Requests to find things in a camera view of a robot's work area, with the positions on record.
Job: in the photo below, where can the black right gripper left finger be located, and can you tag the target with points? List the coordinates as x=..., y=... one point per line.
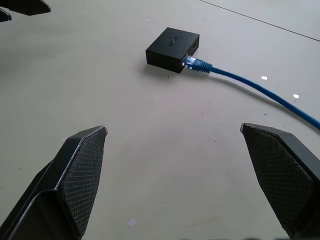
x=62, y=185

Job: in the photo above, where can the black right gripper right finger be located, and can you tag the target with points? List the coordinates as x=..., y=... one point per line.
x=285, y=175

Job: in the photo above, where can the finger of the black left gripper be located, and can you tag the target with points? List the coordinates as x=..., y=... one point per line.
x=4, y=15
x=30, y=7

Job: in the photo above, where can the small white tape piece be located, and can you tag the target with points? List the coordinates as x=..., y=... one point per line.
x=296, y=95
x=264, y=77

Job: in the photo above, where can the black network switch box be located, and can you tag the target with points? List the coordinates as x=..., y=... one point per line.
x=170, y=47

